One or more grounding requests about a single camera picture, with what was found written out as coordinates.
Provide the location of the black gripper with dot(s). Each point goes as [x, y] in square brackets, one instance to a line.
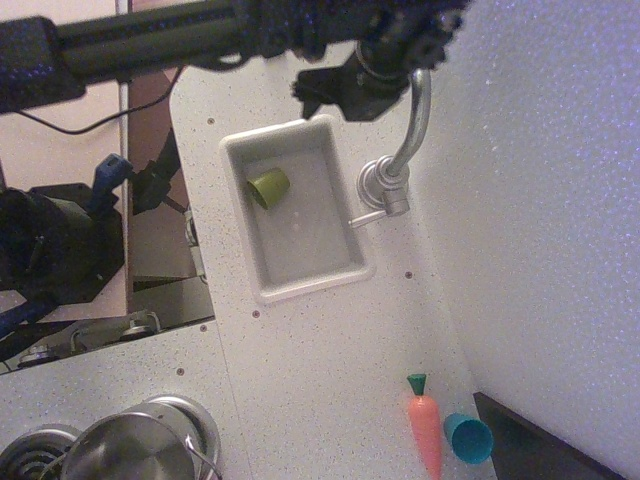
[386, 53]

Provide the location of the silver toy faucet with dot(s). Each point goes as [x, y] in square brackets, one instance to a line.
[382, 184]

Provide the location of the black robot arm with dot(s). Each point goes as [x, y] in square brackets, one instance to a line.
[43, 63]

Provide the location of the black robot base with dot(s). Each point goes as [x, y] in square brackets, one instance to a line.
[60, 245]

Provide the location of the green plastic cup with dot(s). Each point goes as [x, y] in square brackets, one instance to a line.
[269, 187]

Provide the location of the white toy sink basin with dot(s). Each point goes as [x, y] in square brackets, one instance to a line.
[303, 243]

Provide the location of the blue clamp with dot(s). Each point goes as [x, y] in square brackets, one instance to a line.
[108, 175]

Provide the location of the orange toy carrot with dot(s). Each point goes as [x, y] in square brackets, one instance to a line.
[424, 417]

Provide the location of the silver stove burner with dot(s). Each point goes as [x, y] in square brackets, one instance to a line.
[31, 453]
[197, 430]

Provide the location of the teal plastic cup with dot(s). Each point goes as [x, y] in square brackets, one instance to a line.
[470, 439]

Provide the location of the stainless steel pot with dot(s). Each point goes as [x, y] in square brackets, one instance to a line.
[128, 445]

